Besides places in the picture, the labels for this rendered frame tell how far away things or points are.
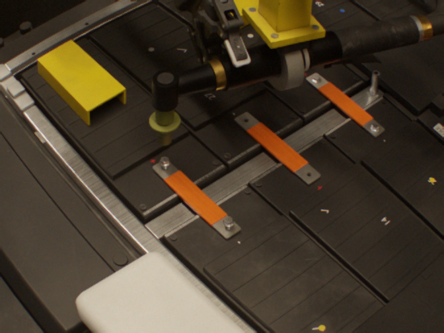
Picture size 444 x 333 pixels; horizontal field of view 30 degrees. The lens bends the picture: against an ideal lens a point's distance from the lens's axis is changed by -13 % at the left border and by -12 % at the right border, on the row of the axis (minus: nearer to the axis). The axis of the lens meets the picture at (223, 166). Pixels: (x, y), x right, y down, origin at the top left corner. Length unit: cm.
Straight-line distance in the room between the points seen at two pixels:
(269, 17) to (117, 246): 34
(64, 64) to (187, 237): 35
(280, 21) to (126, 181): 31
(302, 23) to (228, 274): 32
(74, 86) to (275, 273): 41
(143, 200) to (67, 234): 20
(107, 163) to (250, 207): 20
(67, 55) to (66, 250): 43
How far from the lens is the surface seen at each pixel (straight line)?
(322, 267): 114
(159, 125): 117
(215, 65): 114
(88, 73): 133
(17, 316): 111
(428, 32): 130
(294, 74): 116
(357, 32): 122
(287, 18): 111
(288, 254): 115
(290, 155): 126
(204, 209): 119
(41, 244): 104
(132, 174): 124
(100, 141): 127
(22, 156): 113
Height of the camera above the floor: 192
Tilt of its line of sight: 48 degrees down
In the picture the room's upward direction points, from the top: 4 degrees clockwise
